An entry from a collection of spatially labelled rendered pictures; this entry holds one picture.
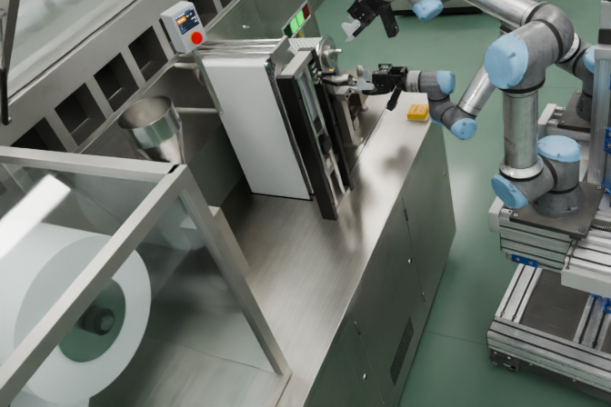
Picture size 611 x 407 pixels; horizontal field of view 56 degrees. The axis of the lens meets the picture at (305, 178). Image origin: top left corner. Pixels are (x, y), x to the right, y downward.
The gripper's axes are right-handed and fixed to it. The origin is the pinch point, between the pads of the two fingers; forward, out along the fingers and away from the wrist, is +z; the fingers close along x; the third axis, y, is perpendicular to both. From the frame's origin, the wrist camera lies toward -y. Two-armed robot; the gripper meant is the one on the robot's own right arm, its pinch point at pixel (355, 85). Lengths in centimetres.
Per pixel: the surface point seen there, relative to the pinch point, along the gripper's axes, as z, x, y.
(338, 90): 2.0, 9.6, 4.6
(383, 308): -21, 57, -50
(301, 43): 12.7, 7.3, 22.0
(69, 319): -17, 135, 49
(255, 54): 9, 38, 36
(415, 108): -16.8, -10.5, -16.6
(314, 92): -6.6, 38.3, 23.3
